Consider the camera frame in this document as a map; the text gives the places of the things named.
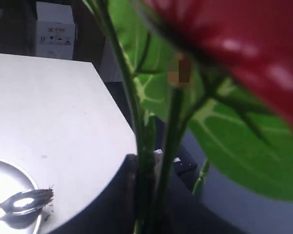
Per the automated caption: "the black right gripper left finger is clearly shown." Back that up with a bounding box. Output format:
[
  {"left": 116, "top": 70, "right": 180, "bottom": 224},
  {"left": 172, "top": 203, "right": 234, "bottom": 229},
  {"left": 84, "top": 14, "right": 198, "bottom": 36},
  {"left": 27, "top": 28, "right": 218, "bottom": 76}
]
[{"left": 51, "top": 154, "right": 138, "bottom": 234}]

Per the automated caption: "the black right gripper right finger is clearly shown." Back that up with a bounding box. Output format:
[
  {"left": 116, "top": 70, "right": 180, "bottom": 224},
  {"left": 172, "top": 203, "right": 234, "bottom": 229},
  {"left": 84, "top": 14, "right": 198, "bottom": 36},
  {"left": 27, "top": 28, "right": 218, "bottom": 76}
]
[{"left": 153, "top": 152, "right": 245, "bottom": 234}]

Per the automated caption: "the steel spoon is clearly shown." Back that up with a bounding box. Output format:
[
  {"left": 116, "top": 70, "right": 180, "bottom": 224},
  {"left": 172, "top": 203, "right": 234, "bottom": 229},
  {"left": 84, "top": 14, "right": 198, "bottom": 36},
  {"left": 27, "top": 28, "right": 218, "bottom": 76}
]
[{"left": 0, "top": 187, "right": 54, "bottom": 215}]

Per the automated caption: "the artificial red anthurium plant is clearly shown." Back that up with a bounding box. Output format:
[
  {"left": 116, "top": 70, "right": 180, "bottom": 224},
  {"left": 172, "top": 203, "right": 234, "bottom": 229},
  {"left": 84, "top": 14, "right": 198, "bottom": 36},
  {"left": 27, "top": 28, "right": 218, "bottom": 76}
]
[{"left": 84, "top": 0, "right": 293, "bottom": 234}]

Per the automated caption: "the black base with labels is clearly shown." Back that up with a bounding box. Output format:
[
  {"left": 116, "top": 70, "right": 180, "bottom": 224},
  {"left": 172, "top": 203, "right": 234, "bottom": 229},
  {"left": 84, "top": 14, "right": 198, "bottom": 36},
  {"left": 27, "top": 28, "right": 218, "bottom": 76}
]
[{"left": 154, "top": 143, "right": 198, "bottom": 191}]

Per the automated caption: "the round steel plate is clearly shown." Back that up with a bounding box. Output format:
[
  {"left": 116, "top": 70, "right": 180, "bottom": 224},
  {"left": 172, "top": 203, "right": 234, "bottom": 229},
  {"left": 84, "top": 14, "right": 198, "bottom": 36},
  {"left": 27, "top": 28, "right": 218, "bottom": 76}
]
[{"left": 0, "top": 160, "right": 42, "bottom": 234}]

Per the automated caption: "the white cardboard box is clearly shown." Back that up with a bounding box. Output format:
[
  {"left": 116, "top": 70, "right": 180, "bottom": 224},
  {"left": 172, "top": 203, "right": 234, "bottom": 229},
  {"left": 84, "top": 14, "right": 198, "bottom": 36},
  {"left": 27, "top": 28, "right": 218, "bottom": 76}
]
[{"left": 35, "top": 1, "right": 76, "bottom": 60}]

